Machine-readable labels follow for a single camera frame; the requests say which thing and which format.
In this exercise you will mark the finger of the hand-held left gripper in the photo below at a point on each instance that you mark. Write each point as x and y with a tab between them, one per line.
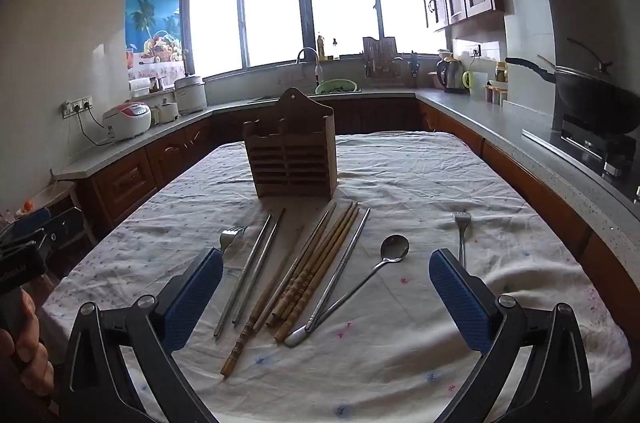
30	220

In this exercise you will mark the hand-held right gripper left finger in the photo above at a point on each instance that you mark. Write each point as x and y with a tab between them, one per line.
192	298

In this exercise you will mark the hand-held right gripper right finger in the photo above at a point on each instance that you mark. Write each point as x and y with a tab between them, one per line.
460	303

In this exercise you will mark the dark wooden chopstick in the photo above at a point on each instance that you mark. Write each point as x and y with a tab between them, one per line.
296	265
240	343

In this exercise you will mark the metal fork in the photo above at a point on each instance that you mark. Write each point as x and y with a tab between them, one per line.
231	238
462	230

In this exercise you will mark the metal spoon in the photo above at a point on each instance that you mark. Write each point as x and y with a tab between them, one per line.
395	248

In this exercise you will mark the light bamboo chopstick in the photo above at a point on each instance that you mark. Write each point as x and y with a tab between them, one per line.
320	280
320	268
312	265

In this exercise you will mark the wooden utensil holder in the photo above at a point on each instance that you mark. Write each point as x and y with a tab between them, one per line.
290	163

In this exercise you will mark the person's left hand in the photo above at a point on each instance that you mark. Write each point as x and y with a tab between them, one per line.
27	348

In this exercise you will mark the wooden lower cabinets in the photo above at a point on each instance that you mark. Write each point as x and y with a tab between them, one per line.
125	183

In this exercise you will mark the white floral tablecloth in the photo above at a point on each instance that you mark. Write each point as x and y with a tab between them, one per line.
400	183

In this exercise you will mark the white and red rice cooker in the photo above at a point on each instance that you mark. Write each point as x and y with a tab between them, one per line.
127	120

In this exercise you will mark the small white cooker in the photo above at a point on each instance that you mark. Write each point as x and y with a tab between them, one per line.
166	111

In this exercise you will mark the grey kitchen countertop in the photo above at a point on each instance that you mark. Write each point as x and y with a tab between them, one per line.
500	118

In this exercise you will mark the gas stove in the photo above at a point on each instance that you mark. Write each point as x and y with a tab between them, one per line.
595	150

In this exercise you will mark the large white cooker pot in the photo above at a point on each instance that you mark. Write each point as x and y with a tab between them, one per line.
190	94

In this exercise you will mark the condiment bottles rack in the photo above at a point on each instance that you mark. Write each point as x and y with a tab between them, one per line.
496	94

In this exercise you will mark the green cup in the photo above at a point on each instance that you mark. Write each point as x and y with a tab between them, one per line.
468	79

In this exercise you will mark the fruit and palm poster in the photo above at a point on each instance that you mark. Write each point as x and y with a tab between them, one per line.
152	28

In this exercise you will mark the steel electric kettle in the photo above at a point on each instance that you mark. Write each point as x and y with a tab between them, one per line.
451	74

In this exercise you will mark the black wok with lid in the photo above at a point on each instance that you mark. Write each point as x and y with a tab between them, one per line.
595	93

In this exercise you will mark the green colander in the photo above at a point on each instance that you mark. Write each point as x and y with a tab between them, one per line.
335	86

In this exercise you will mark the sink faucet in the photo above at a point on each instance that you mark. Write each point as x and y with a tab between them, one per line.
310	58

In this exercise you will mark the yellow bottle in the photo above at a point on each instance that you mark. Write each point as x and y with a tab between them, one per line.
320	49

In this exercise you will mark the kitchen window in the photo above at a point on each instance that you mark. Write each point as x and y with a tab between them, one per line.
280	13

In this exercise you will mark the wall outlet with plugs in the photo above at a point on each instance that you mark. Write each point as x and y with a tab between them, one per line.
77	107

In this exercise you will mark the small wall outlet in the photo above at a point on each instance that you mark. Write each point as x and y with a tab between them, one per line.
475	50

